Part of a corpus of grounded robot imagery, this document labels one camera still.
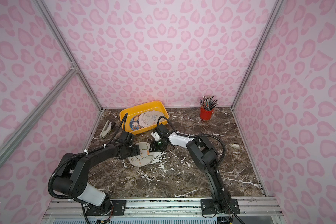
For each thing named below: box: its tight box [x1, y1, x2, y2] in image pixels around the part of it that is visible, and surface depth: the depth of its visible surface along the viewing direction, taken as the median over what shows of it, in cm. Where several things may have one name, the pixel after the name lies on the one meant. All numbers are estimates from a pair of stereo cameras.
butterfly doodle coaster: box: [138, 110, 165, 128], surface depth 112 cm
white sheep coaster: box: [127, 141, 155, 167], surface depth 93 cm
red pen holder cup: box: [200, 106, 215, 121], surface depth 114 cm
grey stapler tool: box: [99, 120, 112, 139], surface depth 106 cm
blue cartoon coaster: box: [129, 114, 142, 131], surface depth 110 cm
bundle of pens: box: [199, 94, 219, 111], surface depth 103 cm
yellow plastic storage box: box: [119, 100, 169, 135], surface depth 113 cm
